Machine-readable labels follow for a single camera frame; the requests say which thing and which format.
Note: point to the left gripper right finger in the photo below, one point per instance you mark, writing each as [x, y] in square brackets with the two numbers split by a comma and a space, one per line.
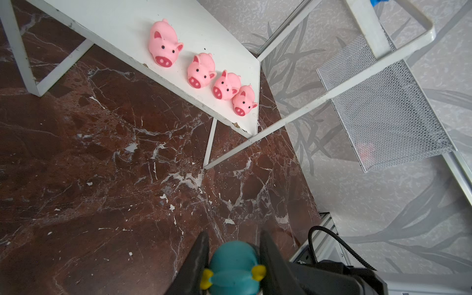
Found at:
[279, 280]

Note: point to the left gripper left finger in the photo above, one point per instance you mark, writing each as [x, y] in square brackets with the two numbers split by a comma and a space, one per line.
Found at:
[189, 277]

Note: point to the teal hooded Doraemon figure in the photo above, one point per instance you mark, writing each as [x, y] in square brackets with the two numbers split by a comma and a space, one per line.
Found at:
[234, 269]

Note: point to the pink pig toy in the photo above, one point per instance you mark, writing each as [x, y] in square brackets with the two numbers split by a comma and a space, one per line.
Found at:
[227, 86]
[201, 71]
[244, 101]
[163, 44]

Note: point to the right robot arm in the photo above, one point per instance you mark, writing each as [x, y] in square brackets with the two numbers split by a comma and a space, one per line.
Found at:
[333, 278]

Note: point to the white two-tier shelf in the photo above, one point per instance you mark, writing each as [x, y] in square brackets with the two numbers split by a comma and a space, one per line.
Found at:
[123, 29]

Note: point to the pink toy in basket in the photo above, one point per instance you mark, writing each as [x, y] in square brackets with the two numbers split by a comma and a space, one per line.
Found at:
[366, 152]

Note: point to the white wire mesh basket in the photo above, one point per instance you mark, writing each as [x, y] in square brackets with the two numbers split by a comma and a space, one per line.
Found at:
[391, 110]

